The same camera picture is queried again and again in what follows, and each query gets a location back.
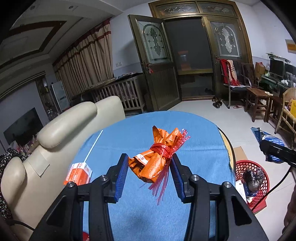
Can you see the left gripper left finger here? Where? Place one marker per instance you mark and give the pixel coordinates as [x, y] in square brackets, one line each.
[64, 218]

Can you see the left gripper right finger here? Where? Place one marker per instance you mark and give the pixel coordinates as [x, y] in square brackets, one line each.
[234, 219]

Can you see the black plastic trash bag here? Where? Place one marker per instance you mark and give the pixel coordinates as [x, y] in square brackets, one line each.
[253, 179]

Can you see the orange snack wrapper bundle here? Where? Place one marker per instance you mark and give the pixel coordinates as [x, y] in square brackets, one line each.
[152, 166]

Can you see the blue plastic bag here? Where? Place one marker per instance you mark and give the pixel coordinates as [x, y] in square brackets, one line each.
[266, 141]

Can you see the red plastic basket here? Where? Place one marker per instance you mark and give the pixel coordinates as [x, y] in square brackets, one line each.
[256, 201]

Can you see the cardboard box on floor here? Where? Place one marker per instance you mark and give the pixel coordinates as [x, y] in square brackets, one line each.
[239, 154]

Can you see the orange white small box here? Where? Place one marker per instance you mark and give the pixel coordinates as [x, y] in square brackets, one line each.
[79, 173]

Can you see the cream leather sofa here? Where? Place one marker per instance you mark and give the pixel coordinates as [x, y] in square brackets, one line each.
[58, 143]

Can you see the round wooden table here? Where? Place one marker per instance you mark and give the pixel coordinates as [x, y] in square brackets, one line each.
[229, 149]

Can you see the black white patterned cloth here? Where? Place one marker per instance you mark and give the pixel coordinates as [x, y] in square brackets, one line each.
[12, 177]

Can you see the dark wooden stool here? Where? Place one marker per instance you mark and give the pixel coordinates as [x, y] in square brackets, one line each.
[258, 100]

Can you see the white thin stick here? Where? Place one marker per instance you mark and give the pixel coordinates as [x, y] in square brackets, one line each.
[93, 145]

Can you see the chair with red towel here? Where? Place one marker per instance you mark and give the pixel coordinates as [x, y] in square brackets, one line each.
[233, 79]

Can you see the black flat television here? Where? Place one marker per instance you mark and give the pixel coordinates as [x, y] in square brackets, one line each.
[24, 128]

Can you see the white standing air conditioner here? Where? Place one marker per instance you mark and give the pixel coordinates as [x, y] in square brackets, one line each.
[60, 96]

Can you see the closed bronze glass door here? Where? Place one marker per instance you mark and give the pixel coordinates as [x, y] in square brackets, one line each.
[226, 38]

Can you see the wooden crib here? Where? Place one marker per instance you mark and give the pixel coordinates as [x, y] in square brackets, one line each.
[130, 89]

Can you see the beige striped curtain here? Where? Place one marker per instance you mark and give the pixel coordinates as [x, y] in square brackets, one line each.
[87, 62]

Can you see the open bronze glass door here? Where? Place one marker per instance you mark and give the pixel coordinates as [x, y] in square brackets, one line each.
[156, 59]

